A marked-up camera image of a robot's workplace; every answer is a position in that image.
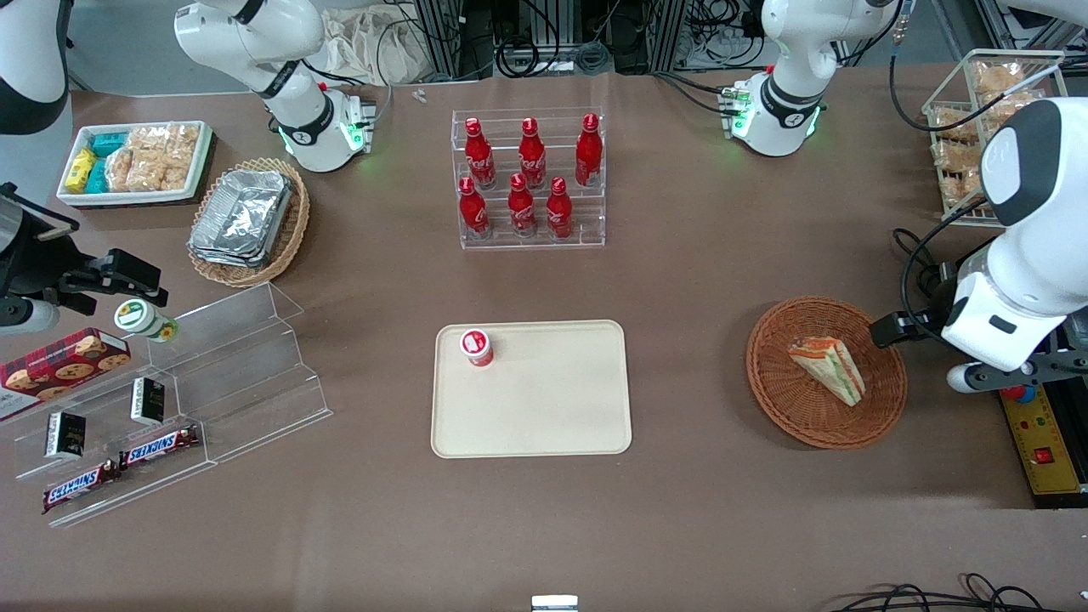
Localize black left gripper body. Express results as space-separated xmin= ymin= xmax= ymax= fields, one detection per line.
xmin=870 ymin=309 xmax=932 ymax=350

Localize triangular sandwich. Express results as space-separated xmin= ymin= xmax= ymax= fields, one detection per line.
xmin=787 ymin=335 xmax=867 ymax=408

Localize white rectangular snack tray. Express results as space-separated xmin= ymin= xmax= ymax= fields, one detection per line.
xmin=56 ymin=121 xmax=214 ymax=208

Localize brown wicker basket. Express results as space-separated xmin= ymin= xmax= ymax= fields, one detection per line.
xmin=745 ymin=295 xmax=909 ymax=450

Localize light wicker basket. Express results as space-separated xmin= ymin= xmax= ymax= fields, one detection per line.
xmin=187 ymin=157 xmax=311 ymax=288

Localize beige plastic tray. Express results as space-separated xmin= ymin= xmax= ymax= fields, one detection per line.
xmin=431 ymin=320 xmax=633 ymax=460

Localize green white lidded cup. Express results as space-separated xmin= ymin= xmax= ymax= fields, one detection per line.
xmin=114 ymin=299 xmax=180 ymax=344

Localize clear bag of crackers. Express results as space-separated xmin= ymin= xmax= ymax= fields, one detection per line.
xmin=105 ymin=149 xmax=167 ymax=194
xmin=161 ymin=146 xmax=199 ymax=191
xmin=127 ymin=124 xmax=201 ymax=156

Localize yellow snack packet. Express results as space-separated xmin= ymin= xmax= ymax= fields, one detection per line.
xmin=65 ymin=149 xmax=98 ymax=194

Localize red tartan cookie box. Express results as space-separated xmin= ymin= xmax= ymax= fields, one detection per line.
xmin=0 ymin=328 xmax=133 ymax=422

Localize stacked aluminium foil trays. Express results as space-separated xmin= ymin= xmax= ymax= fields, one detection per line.
xmin=188 ymin=169 xmax=296 ymax=270

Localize small black box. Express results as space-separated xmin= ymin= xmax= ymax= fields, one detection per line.
xmin=129 ymin=377 xmax=167 ymax=427
xmin=44 ymin=411 xmax=88 ymax=462

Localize clear acrylic stepped shelf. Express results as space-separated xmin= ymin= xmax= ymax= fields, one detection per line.
xmin=0 ymin=282 xmax=334 ymax=530

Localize bagged fried snack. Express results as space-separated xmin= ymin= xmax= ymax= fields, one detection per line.
xmin=932 ymin=140 xmax=985 ymax=176
xmin=930 ymin=106 xmax=979 ymax=145
xmin=972 ymin=61 xmax=1028 ymax=95
xmin=950 ymin=167 xmax=992 ymax=207
xmin=982 ymin=90 xmax=1043 ymax=122

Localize Snickers chocolate bar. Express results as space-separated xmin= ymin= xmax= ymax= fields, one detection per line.
xmin=118 ymin=424 xmax=202 ymax=471
xmin=42 ymin=460 xmax=123 ymax=515

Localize yellow control box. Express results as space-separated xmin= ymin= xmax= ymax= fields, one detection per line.
xmin=998 ymin=374 xmax=1088 ymax=510

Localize clear acrylic bottle rack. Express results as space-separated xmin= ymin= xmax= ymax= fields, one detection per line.
xmin=450 ymin=106 xmax=608 ymax=251

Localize white cloth bag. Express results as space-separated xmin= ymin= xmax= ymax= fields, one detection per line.
xmin=316 ymin=7 xmax=428 ymax=87

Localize red cola bottle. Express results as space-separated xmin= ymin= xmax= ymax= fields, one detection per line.
xmin=575 ymin=113 xmax=604 ymax=188
xmin=458 ymin=176 xmax=492 ymax=241
xmin=546 ymin=177 xmax=575 ymax=241
xmin=518 ymin=117 xmax=548 ymax=190
xmin=507 ymin=173 xmax=539 ymax=239
xmin=464 ymin=117 xmax=498 ymax=190

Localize red white lidded cup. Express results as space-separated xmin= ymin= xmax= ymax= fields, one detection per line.
xmin=460 ymin=328 xmax=496 ymax=368

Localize black power cable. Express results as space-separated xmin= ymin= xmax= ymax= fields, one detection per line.
xmin=892 ymin=227 xmax=963 ymax=341

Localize white wire basket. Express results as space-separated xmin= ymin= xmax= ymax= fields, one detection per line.
xmin=922 ymin=49 xmax=1068 ymax=228

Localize black floor cables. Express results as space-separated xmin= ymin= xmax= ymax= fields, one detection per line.
xmin=829 ymin=573 xmax=1088 ymax=612

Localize aluminium frame rack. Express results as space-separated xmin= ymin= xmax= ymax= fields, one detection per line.
xmin=413 ymin=0 xmax=496 ymax=82

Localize black cable bundle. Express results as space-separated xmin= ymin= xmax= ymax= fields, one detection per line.
xmin=493 ymin=0 xmax=615 ymax=80

